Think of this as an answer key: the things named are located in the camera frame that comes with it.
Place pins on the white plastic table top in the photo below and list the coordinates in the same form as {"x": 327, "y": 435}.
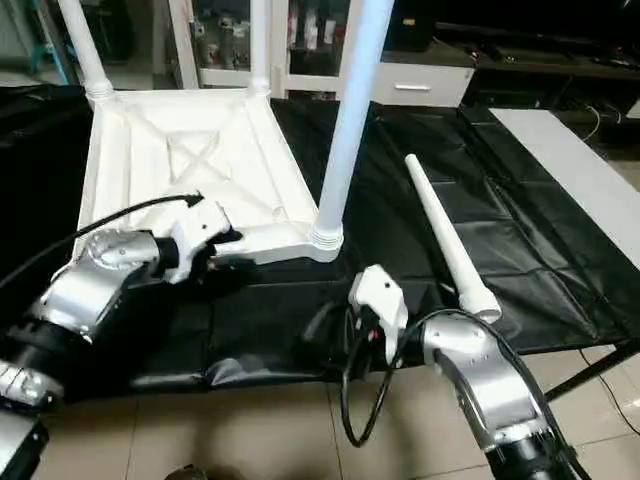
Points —
{"x": 200, "y": 150}

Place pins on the white plastic table leg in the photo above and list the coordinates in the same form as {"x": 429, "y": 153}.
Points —
{"x": 347, "y": 130}
{"x": 85, "y": 50}
{"x": 450, "y": 240}
{"x": 260, "y": 45}

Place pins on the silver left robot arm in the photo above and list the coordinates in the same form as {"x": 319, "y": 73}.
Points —
{"x": 80, "y": 290}

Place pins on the black work mat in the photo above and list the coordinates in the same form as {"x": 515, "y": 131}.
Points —
{"x": 560, "y": 270}

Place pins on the white glass-door cabinet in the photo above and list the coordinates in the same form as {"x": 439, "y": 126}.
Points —
{"x": 225, "y": 45}

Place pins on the black metal stand leg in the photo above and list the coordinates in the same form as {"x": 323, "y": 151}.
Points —
{"x": 595, "y": 372}

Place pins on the white drawer unit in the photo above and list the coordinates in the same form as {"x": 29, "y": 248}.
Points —
{"x": 420, "y": 85}

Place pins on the white flat board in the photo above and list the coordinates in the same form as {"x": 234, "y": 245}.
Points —
{"x": 580, "y": 175}

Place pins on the blue floor stand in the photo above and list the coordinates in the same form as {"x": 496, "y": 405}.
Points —
{"x": 52, "y": 45}

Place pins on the large black box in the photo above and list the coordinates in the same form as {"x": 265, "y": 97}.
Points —
{"x": 410, "y": 25}

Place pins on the dark low sideboard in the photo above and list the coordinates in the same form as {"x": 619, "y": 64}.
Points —
{"x": 550, "y": 70}

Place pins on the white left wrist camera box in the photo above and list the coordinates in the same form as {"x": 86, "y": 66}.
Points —
{"x": 200, "y": 235}

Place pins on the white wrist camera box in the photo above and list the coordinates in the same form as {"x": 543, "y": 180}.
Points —
{"x": 380, "y": 300}
{"x": 200, "y": 235}

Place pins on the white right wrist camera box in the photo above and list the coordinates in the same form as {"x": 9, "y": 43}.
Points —
{"x": 380, "y": 300}

